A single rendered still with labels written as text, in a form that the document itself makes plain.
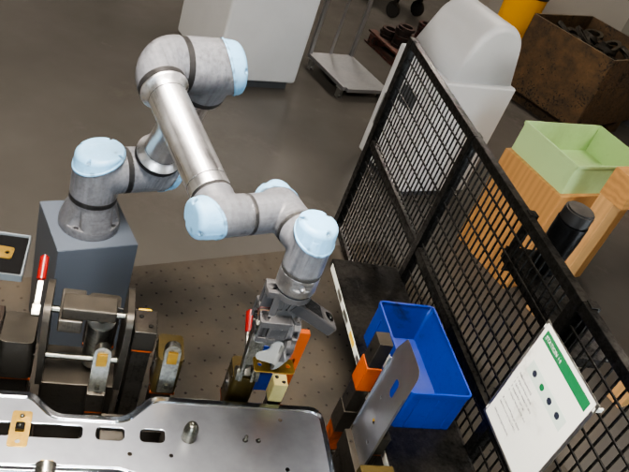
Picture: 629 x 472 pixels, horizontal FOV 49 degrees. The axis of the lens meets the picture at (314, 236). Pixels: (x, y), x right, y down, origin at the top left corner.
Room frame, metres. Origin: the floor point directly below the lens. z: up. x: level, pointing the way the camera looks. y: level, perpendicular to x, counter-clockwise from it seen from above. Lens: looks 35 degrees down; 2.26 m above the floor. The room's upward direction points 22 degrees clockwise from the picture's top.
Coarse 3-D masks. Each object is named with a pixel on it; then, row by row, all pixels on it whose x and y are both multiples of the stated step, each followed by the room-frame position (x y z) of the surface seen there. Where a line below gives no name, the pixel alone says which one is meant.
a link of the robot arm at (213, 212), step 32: (160, 64) 1.18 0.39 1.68; (160, 96) 1.13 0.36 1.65; (160, 128) 1.09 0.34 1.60; (192, 128) 1.07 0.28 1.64; (192, 160) 1.01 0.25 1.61; (192, 192) 0.97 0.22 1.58; (224, 192) 0.97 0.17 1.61; (192, 224) 0.92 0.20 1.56; (224, 224) 0.92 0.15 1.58; (256, 224) 0.97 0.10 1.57
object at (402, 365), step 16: (400, 352) 1.12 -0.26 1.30; (384, 368) 1.13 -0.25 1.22; (400, 368) 1.09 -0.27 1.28; (416, 368) 1.05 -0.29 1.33; (384, 384) 1.11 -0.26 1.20; (400, 384) 1.06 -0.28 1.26; (368, 400) 1.13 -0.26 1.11; (384, 400) 1.08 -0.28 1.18; (400, 400) 1.04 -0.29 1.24; (368, 416) 1.10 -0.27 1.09; (384, 416) 1.06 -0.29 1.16; (352, 432) 1.12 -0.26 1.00; (368, 432) 1.08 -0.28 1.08; (384, 432) 1.03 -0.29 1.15; (368, 448) 1.05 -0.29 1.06
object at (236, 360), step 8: (232, 360) 1.15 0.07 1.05; (240, 360) 1.16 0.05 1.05; (232, 368) 1.13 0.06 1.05; (232, 376) 1.11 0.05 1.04; (248, 376) 1.12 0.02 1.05; (224, 384) 1.14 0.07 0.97; (232, 384) 1.10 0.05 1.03; (240, 384) 1.11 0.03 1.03; (248, 384) 1.11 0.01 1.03; (224, 392) 1.12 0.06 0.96; (232, 392) 1.10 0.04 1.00; (240, 392) 1.11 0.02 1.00; (248, 392) 1.12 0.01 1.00; (224, 400) 1.11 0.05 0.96; (232, 400) 1.10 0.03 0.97; (240, 400) 1.11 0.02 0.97
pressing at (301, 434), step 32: (0, 416) 0.82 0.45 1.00; (64, 416) 0.87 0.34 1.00; (96, 416) 0.90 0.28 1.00; (128, 416) 0.93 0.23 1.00; (160, 416) 0.96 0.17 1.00; (192, 416) 1.00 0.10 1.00; (224, 416) 1.03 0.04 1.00; (256, 416) 1.06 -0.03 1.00; (288, 416) 1.10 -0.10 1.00; (320, 416) 1.14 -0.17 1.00; (0, 448) 0.76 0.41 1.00; (32, 448) 0.78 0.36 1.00; (64, 448) 0.81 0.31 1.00; (96, 448) 0.83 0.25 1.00; (128, 448) 0.86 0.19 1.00; (160, 448) 0.89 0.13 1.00; (192, 448) 0.92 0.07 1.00; (224, 448) 0.95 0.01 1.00; (256, 448) 0.98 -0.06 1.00; (288, 448) 1.01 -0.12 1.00; (320, 448) 1.05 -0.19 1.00
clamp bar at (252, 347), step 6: (252, 330) 1.13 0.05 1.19; (252, 336) 1.12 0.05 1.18; (252, 342) 1.12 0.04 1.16; (246, 348) 1.12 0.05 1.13; (252, 348) 1.13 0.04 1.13; (258, 348) 1.13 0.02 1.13; (246, 354) 1.11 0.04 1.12; (252, 354) 1.12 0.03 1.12; (246, 360) 1.11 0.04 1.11; (252, 360) 1.12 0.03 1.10; (252, 366) 1.13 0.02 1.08; (252, 372) 1.12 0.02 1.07; (240, 378) 1.10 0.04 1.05; (252, 378) 1.11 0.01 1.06
